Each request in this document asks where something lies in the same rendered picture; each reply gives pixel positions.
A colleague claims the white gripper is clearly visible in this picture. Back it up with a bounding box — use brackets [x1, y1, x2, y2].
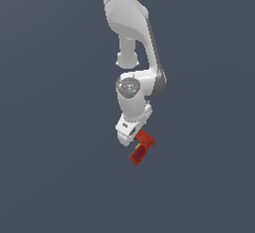
[115, 105, 153, 147]

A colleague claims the red L-shaped block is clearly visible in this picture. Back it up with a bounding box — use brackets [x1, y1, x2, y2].
[128, 128, 156, 166]

